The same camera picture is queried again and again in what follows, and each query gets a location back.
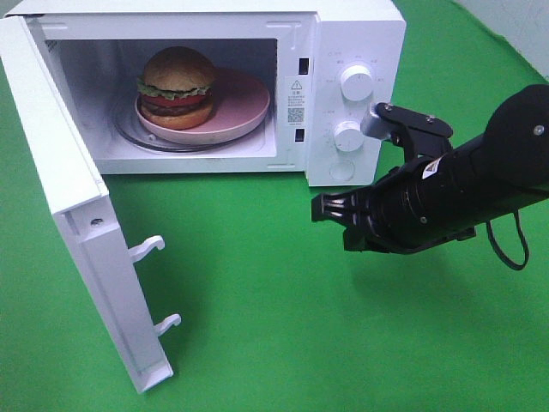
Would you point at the white microwave knob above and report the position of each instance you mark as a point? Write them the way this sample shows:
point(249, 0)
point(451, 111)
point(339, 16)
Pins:
point(348, 136)
point(356, 82)

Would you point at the green table cloth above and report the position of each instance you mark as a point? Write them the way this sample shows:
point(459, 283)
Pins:
point(276, 315)

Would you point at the round white door release button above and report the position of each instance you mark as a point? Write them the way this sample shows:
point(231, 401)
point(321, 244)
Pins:
point(342, 170)

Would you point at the glass microwave turntable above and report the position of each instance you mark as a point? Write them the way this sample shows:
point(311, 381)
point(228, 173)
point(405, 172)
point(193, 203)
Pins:
point(126, 123)

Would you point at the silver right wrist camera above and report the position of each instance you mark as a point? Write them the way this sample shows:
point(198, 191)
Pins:
point(418, 134)

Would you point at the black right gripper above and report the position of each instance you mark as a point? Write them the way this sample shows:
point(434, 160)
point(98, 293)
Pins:
point(390, 217)

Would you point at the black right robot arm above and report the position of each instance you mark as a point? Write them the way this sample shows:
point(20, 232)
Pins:
point(441, 193)

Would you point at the pink round plate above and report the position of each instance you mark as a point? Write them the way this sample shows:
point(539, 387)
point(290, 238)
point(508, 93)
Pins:
point(241, 102)

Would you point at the white microwave oven body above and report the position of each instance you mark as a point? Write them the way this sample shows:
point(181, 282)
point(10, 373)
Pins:
point(297, 48)

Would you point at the white microwave door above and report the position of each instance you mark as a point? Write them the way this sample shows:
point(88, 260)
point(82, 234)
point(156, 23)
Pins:
point(80, 205)

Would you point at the burger with lettuce and tomato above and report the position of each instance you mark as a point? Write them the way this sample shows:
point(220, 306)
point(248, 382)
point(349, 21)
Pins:
point(175, 88)

